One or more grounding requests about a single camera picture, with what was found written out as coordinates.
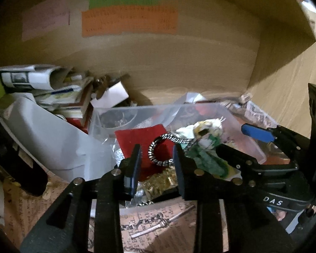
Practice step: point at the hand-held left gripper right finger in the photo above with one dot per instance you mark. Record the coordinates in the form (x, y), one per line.
(179, 168)

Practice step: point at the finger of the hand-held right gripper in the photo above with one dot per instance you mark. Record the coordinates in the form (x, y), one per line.
(255, 133)
(242, 160)

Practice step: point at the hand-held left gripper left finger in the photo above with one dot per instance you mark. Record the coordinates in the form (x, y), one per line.
(133, 168)

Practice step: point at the green scrunchie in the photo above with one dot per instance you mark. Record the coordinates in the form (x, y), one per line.
(202, 158)

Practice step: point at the red cloth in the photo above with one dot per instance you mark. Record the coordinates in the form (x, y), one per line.
(137, 137)

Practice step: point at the yellow white patterned scrunchie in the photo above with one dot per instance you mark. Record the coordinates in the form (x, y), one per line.
(208, 129)

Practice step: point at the clear plastic box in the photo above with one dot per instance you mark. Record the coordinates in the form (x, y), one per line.
(152, 116)

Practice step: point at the small printed paper box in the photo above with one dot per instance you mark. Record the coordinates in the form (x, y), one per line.
(246, 98)

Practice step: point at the glass bowl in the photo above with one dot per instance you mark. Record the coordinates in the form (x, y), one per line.
(115, 121)

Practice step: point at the vintage print desk mat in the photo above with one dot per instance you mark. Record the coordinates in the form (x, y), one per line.
(152, 232)

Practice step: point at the small white paper box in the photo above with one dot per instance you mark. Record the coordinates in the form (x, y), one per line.
(113, 95)

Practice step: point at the white paper sheet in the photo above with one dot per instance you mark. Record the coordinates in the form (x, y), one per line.
(55, 142)

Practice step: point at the pile of paper booklets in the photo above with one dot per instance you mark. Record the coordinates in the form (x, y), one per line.
(68, 105)

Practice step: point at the wooden shelf unit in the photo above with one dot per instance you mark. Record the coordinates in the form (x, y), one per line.
(187, 66)

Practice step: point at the dark wine bottle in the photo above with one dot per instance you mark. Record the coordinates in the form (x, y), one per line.
(21, 168)

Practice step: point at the orange sticky note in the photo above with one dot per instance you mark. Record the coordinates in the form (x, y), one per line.
(129, 22)

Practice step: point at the green sticky note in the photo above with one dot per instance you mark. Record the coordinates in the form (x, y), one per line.
(121, 1)

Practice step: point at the pink sticky note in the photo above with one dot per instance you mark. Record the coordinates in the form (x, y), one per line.
(44, 18)

